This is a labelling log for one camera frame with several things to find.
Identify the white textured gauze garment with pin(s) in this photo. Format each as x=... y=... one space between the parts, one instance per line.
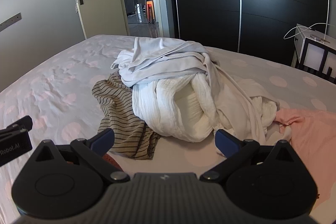
x=162 y=103

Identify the white box nightstand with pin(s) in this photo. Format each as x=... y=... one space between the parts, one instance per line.
x=312 y=56

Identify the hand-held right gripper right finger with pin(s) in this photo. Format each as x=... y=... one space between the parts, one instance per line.
x=225 y=140

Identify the grey metal wall strip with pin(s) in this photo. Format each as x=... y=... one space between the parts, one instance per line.
x=10 y=21

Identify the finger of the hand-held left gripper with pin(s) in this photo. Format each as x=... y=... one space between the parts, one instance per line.
x=22 y=123

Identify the beige black striped cloth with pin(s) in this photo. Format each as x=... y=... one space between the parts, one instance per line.
x=118 y=119

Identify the black sliding wardrobe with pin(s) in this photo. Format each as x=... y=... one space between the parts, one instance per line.
x=210 y=3

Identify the reddish orange cloth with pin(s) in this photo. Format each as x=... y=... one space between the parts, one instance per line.
x=111 y=161

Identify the pale grey smooth garment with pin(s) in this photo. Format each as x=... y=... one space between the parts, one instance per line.
x=162 y=56

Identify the pink garment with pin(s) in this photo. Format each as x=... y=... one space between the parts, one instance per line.
x=309 y=134

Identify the orange stool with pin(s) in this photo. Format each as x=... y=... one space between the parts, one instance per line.
x=150 y=11

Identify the polka dot bed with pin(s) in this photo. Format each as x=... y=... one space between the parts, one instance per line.
x=52 y=82

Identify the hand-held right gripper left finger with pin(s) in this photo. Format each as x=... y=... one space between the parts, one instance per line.
x=103 y=138

